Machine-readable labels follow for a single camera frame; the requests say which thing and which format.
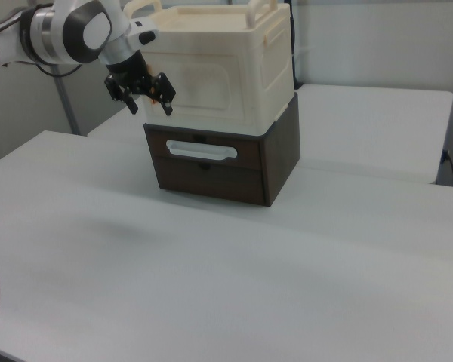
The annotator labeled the dark brown drawer unit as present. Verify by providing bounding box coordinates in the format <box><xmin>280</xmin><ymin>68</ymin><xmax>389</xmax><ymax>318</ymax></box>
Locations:
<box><xmin>143</xmin><ymin>91</ymin><xmax>301</xmax><ymax>207</ymax></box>

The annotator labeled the white drawer handle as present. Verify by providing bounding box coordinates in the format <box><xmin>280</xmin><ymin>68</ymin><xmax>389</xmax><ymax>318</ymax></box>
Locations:
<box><xmin>165</xmin><ymin>140</ymin><xmax>238</xmax><ymax>160</ymax></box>

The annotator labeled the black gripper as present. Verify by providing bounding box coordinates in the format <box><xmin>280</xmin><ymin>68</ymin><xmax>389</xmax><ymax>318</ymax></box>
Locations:
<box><xmin>104</xmin><ymin>49</ymin><xmax>177</xmax><ymax>117</ymax></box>

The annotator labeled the grey metal post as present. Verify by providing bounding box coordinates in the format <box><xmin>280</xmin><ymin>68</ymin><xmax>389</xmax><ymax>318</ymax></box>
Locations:
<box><xmin>51</xmin><ymin>62</ymin><xmax>79</xmax><ymax>136</ymax></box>

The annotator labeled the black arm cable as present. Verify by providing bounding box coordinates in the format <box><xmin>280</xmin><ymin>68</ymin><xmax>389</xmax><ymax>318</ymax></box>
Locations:
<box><xmin>32</xmin><ymin>60</ymin><xmax>85</xmax><ymax>78</ymax></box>

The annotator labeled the cream plastic storage cabinet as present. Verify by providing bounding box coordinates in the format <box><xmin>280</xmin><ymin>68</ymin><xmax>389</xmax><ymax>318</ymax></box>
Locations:
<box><xmin>123</xmin><ymin>0</ymin><xmax>297</xmax><ymax>137</ymax></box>

